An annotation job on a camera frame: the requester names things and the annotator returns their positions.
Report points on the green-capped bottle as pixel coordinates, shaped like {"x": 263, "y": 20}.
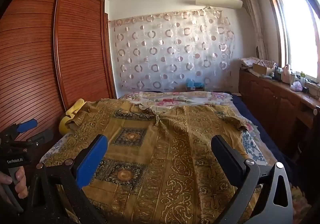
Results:
{"x": 302, "y": 77}

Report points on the gold patterned garment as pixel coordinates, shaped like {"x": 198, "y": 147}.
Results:
{"x": 162, "y": 164}

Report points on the sheer circle-patterned curtain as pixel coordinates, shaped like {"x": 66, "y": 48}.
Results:
{"x": 175, "y": 51}

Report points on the pale pink plastic bag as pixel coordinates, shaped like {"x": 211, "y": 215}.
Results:
{"x": 297, "y": 87}

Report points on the brown slatted wooden wardrobe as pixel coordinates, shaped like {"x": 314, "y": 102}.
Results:
{"x": 75, "y": 51}

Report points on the long wooden cabinet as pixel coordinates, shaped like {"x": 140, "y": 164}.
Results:
{"x": 270, "y": 104}

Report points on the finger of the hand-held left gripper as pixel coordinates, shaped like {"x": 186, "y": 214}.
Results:
{"x": 43, "y": 137}
{"x": 27, "y": 125}

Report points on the person's left hand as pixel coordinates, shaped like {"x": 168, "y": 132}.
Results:
{"x": 21, "y": 184}

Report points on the teal plastic object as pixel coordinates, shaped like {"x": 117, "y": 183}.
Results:
{"x": 193, "y": 85}

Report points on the folded floral cloth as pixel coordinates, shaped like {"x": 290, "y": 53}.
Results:
{"x": 250, "y": 61}

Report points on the white blue-floral blanket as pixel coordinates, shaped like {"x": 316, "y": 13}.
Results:
{"x": 252, "y": 149}

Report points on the beige plastic bottle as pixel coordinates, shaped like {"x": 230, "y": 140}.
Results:
{"x": 286, "y": 75}

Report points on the cardboard box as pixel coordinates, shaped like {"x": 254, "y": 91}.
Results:
{"x": 260, "y": 68}

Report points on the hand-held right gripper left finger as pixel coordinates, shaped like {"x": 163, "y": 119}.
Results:
{"x": 92, "y": 161}

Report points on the pink floral blanket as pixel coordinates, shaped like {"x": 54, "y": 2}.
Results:
{"x": 175, "y": 100}

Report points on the beige window curtain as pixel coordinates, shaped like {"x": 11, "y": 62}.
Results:
{"x": 255, "y": 19}

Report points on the navy bed sheet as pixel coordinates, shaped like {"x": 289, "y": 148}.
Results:
{"x": 262, "y": 134}

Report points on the yellow plush toy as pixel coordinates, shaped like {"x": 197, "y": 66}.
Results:
{"x": 66, "y": 124}

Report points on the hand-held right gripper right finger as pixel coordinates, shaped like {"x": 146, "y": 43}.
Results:
{"x": 225, "y": 156}

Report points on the bright window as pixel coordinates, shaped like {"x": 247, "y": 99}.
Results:
{"x": 300, "y": 34}

